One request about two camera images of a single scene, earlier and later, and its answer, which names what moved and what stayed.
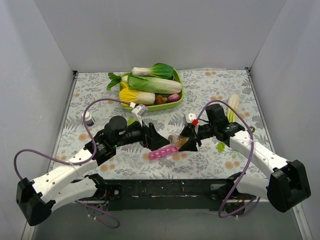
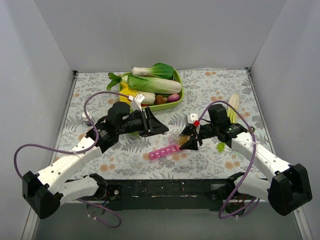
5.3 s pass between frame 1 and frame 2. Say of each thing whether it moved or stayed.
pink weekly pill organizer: stayed
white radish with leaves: stayed
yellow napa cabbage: stayed
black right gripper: stayed
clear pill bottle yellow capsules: moved
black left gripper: moved
